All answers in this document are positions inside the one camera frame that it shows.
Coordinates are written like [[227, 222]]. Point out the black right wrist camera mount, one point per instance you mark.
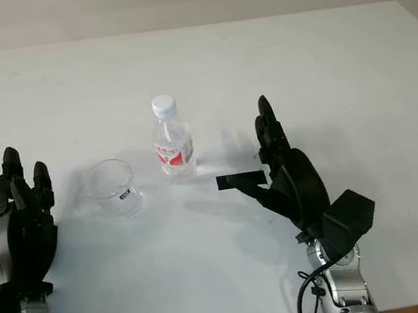
[[346, 218]]

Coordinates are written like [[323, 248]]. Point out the clear plastic water bottle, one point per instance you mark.
[[173, 150]]

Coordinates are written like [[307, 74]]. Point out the black tape strip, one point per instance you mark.
[[226, 183]]

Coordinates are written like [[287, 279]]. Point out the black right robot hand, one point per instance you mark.
[[300, 186]]

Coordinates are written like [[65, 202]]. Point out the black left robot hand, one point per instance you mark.
[[17, 240]]

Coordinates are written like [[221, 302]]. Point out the clear glass cup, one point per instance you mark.
[[118, 193]]

